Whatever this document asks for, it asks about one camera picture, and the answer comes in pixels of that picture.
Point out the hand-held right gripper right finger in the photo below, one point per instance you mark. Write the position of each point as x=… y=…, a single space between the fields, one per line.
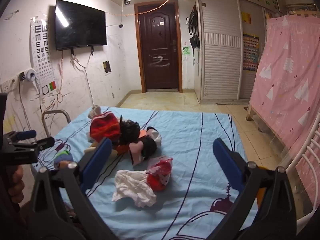
x=225 y=162

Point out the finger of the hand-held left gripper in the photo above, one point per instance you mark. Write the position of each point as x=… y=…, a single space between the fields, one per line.
x=26 y=134
x=42 y=143

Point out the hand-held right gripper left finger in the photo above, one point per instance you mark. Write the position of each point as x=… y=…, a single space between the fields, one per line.
x=98 y=160

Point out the cream cloth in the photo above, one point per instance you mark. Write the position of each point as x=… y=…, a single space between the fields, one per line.
x=90 y=150

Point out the blue knit sock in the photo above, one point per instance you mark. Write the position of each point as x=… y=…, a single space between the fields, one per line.
x=62 y=158

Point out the orange box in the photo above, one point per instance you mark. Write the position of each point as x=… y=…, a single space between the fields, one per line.
x=122 y=150

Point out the red knit hat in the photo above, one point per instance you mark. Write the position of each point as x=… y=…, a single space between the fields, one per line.
x=103 y=127

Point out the pink sock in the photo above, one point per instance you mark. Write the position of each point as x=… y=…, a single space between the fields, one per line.
x=136 y=152

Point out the black lace cloth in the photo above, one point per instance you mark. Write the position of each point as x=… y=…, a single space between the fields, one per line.
x=130 y=131

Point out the white cloth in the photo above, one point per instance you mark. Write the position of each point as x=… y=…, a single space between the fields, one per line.
x=132 y=187

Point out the yellow plastic basin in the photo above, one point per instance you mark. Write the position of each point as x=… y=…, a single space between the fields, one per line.
x=260 y=195

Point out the white grey sock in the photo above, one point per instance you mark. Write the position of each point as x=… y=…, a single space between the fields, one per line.
x=156 y=136

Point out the red patterned cloth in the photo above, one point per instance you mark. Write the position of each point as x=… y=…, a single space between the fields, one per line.
x=160 y=177

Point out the person's left hand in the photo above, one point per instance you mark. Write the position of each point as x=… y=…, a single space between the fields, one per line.
x=16 y=183

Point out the light blue bedsheet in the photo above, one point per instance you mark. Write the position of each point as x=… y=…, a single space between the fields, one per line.
x=190 y=135

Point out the white charger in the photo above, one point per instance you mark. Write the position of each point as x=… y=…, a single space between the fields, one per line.
x=32 y=75

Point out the white metal chair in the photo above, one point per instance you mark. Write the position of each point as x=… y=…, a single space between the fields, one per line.
x=300 y=150

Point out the eye chart poster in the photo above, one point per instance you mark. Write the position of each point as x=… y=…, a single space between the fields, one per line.
x=42 y=55

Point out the white louvered wardrobe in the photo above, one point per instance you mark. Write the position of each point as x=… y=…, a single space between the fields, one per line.
x=220 y=62

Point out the pink tree-print curtain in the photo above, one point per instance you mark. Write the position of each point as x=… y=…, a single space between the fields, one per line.
x=287 y=80

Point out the colourful chart poster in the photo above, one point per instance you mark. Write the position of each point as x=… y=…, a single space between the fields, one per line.
x=251 y=52

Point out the small black handbag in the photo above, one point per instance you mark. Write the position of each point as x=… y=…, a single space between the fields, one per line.
x=195 y=42

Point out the dark brown wooden door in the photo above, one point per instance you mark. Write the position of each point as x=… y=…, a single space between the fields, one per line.
x=160 y=42

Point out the hanging black bags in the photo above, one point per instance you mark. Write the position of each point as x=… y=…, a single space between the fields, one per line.
x=193 y=20

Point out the yellow poster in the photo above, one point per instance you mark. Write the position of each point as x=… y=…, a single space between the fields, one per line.
x=246 y=18

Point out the grey metal chair frame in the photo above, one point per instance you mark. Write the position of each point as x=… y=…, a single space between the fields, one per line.
x=53 y=111

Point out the white wall outlets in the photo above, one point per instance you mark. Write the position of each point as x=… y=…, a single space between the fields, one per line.
x=10 y=83

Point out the open wall junction box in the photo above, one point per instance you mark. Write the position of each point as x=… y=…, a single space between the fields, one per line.
x=107 y=67

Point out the black wall television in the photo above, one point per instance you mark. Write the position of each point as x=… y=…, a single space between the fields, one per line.
x=80 y=25

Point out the white wall ornament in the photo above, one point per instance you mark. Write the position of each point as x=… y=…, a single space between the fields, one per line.
x=187 y=21

